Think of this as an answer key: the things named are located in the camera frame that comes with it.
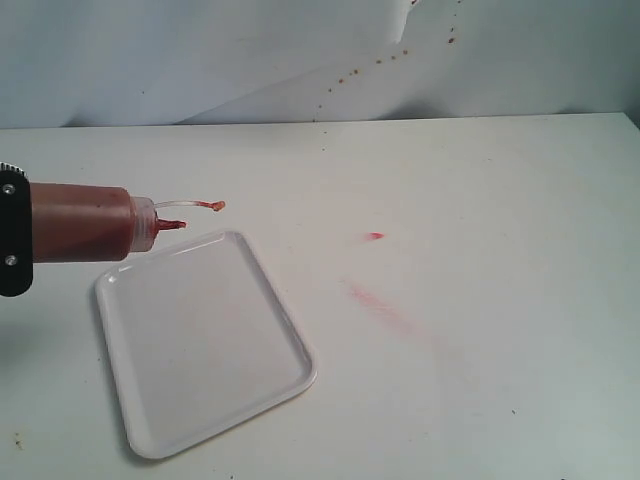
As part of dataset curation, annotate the red sauce squeeze bottle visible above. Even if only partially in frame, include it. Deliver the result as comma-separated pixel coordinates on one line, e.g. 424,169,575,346
31,183,226,263

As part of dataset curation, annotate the white rectangular plastic tray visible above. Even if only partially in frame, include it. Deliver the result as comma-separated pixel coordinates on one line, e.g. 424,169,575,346
94,230,317,460

